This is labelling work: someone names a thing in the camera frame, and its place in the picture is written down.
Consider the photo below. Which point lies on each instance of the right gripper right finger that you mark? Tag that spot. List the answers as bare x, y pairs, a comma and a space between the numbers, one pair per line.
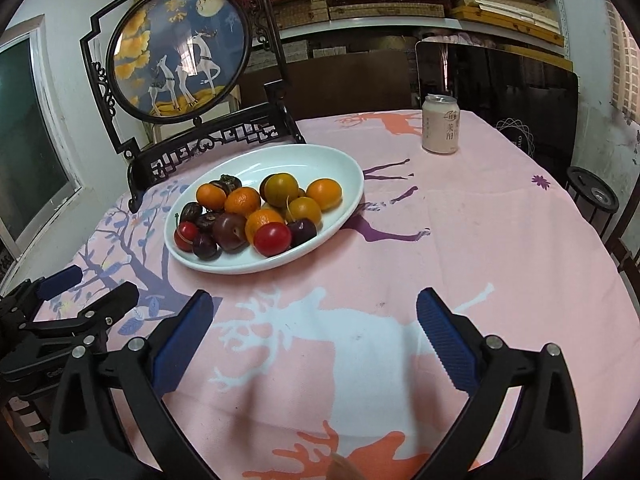
543, 439

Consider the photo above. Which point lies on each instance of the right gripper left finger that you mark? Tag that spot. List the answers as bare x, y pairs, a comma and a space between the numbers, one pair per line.
87, 439

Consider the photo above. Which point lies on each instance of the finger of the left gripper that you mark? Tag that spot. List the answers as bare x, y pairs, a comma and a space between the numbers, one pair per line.
31, 294
105, 299

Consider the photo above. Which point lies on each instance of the dark cherry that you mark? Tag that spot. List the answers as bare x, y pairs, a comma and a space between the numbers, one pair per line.
301, 231
205, 247

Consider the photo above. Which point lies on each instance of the dark red plum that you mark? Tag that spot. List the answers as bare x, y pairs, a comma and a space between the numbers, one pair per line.
229, 232

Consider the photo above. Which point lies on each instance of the yellow orange kumquat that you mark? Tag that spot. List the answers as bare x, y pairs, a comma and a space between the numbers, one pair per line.
279, 189

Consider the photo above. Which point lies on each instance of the small orange kumquat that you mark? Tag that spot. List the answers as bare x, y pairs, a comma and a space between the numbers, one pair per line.
327, 193

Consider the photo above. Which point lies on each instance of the right hand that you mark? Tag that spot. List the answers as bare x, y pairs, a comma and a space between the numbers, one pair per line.
341, 468

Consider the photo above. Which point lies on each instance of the window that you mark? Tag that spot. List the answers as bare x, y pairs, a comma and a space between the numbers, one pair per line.
37, 178

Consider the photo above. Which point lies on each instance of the black round stool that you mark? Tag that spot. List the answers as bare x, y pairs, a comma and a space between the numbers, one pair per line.
595, 200

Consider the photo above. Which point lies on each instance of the round deer painting screen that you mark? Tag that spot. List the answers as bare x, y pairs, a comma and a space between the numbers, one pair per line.
156, 67

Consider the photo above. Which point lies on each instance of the brown wooden cabinet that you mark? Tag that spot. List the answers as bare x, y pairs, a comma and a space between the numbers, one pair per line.
349, 83

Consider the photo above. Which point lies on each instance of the white wall shelf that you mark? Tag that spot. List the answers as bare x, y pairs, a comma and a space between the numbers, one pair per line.
529, 27

